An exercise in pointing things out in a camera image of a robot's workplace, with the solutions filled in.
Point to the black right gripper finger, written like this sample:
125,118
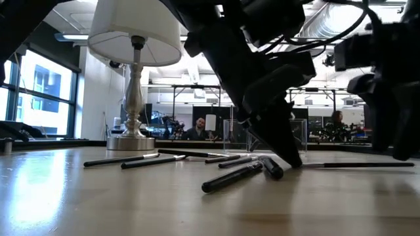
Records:
407,124
379,124

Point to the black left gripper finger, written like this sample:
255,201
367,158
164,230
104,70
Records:
275,131

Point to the thick black makeup brush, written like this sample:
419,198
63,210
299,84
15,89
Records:
274,169

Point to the thin black makeup brush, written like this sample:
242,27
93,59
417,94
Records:
183,152
220,160
236,162
118,160
361,165
147,162

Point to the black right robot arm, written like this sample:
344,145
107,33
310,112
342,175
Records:
411,8

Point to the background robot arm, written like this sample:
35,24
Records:
175,126

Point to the black printed makeup brush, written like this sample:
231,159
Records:
229,178

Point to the person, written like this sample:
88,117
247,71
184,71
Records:
198,132
338,118

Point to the clear plastic organizer container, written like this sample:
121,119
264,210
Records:
233,136

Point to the black partition panel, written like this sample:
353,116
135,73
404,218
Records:
221,113

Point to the small white lamp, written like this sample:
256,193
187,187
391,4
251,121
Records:
210,122

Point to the black monitor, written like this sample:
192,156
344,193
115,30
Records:
146,113

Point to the white shade silver table lamp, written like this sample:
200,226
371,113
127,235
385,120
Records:
131,19

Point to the white jug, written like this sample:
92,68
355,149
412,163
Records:
117,123

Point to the ceiling light panel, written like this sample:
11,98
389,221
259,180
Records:
73,37

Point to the large window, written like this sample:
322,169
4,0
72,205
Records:
46,108

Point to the black background workstation frame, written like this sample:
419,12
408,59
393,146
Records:
197,86
311,89

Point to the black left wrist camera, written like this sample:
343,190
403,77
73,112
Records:
275,19

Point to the silver ceiling duct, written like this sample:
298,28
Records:
328,23

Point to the black aluminium table frame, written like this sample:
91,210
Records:
65,144

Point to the small grey post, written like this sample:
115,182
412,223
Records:
8,145

